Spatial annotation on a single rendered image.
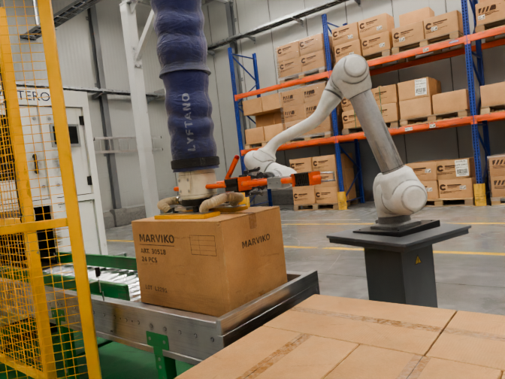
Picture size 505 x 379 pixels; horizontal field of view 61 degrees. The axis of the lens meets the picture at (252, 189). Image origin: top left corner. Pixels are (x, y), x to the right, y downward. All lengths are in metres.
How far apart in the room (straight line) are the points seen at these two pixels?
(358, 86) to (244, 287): 0.99
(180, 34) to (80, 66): 10.01
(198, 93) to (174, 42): 0.24
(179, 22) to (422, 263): 1.58
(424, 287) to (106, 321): 1.53
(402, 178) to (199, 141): 0.90
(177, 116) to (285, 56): 8.40
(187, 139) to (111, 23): 11.05
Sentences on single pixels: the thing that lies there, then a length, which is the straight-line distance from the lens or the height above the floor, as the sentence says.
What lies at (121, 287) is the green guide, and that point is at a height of 0.63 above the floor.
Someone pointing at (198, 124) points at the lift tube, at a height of 1.36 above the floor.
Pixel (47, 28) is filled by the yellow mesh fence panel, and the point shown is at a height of 1.85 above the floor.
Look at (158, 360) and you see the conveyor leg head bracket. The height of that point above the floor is 0.38.
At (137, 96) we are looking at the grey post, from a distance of 5.00.
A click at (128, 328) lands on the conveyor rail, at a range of 2.08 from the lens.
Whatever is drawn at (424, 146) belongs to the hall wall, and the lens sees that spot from 10.19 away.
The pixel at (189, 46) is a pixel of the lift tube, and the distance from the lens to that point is 1.98.
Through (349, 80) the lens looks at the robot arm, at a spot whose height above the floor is 1.46.
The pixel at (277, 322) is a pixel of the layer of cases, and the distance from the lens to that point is 1.70.
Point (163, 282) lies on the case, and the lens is 2.03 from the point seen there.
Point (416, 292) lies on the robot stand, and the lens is 2.23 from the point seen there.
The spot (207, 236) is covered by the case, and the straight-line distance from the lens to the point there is 1.75.
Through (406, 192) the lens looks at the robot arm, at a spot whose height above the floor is 0.96.
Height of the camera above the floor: 1.14
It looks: 3 degrees down
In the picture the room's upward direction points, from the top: 6 degrees counter-clockwise
